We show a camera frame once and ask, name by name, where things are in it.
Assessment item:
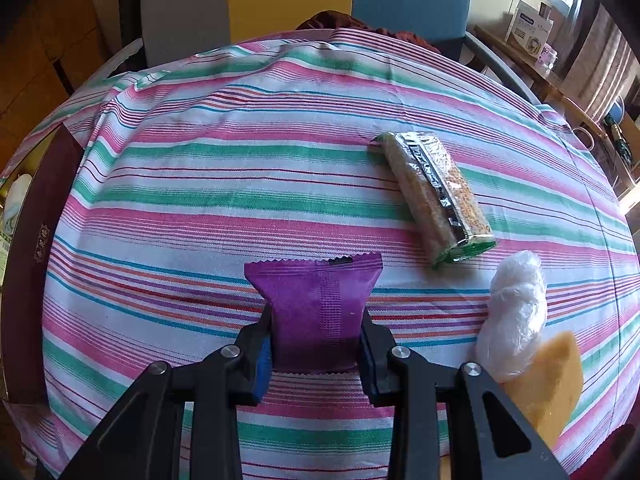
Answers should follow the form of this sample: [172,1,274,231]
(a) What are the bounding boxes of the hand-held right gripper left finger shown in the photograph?
[57,305,273,480]

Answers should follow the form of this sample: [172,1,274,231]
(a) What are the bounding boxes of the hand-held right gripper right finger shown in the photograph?
[359,307,571,480]

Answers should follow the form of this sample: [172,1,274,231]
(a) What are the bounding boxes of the purple snack packet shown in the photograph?
[244,252,385,376]

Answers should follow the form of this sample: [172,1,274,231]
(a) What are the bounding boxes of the maroon storage box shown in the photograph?
[0,125,86,406]

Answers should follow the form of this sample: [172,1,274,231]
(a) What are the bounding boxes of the crumpled white plastic bag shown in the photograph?
[475,250,548,381]

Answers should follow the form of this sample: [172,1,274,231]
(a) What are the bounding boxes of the clear cracker bar packet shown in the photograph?
[369,131,498,267]

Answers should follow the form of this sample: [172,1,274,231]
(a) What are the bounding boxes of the yellow sponge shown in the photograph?
[500,330,585,448]

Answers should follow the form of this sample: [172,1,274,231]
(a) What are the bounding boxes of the dark red cloth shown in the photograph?
[570,425,640,480]

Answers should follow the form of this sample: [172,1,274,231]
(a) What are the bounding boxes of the wooden side desk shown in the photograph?
[472,25,608,136]

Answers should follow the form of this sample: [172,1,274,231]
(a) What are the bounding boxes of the red-brown cloth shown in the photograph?
[295,10,441,53]

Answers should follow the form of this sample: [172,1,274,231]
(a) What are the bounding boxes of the small pink jar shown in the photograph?
[535,42,558,72]

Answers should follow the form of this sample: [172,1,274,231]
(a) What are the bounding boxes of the white printed carton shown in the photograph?
[504,0,555,58]

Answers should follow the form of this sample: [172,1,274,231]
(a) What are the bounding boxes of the striped hanging fabric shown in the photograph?
[562,2,638,121]

